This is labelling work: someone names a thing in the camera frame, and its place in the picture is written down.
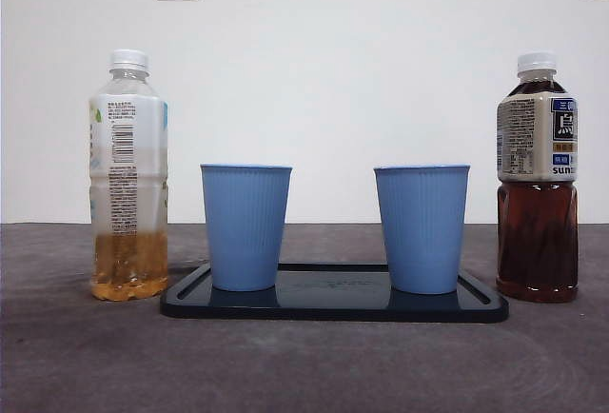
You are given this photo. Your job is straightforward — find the dark oolong tea bottle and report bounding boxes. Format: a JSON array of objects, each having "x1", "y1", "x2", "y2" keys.
[{"x1": 495, "y1": 50, "x2": 580, "y2": 304}]

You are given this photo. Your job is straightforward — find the pale tea bottle white label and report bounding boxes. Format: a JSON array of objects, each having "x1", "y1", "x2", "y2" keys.
[{"x1": 88, "y1": 49, "x2": 170, "y2": 301}]

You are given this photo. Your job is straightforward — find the blue ribbed cup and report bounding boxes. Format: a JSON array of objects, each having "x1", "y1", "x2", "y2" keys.
[
  {"x1": 373, "y1": 163, "x2": 472, "y2": 295},
  {"x1": 199, "y1": 163, "x2": 292, "y2": 292}
]

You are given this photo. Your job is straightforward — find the dark blue tray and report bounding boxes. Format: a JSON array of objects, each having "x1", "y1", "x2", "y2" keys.
[{"x1": 160, "y1": 263, "x2": 510, "y2": 323}]

